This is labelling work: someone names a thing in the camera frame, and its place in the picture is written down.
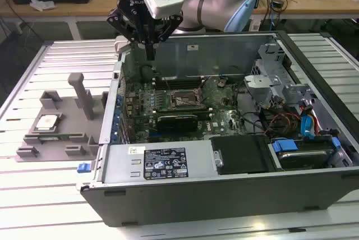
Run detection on grey power supply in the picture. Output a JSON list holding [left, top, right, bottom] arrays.
[[101, 139, 218, 183]]

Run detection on green RAM stick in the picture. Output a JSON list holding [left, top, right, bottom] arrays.
[[38, 135, 70, 141]]

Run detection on silver CPU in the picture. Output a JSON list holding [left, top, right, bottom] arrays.
[[35, 114, 62, 132]]

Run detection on metal drive cage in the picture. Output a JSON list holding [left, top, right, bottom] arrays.
[[243, 43, 316, 117]]

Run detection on installed RAM stick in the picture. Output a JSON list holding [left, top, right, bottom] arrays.
[[153, 107, 210, 115]]

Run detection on blue case latch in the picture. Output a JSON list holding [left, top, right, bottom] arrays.
[[76, 162, 91, 174]]

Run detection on black RAM slot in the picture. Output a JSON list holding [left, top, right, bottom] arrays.
[[154, 82, 203, 88], [154, 78, 202, 84]]

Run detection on metal socket cover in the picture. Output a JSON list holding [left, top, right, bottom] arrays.
[[195, 85, 205, 104]]

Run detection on red yellow wire harness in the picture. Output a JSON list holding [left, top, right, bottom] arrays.
[[266, 112, 305, 139]]

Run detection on hard disk in blue carrier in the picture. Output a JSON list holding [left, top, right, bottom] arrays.
[[268, 136, 343, 171]]

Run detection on black graphics card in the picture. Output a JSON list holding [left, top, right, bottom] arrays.
[[155, 113, 199, 133]]

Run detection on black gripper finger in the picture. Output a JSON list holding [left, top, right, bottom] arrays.
[[150, 12, 183, 61], [106, 8, 151, 61]]

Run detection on green motherboard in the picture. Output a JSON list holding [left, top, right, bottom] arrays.
[[122, 76, 245, 144]]

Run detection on grey parts rack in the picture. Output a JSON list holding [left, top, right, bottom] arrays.
[[15, 72, 109, 163]]

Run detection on crumpled white paper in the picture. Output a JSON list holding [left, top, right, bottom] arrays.
[[29, 0, 56, 11]]

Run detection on blue flat wire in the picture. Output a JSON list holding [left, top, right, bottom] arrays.
[[300, 98, 319, 140]]

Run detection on CPU socket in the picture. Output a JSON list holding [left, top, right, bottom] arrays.
[[167, 88, 203, 109]]

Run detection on black open PC case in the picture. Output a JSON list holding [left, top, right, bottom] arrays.
[[75, 30, 359, 228]]

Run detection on black plastic drive cover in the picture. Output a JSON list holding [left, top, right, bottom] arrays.
[[209, 135, 271, 176]]

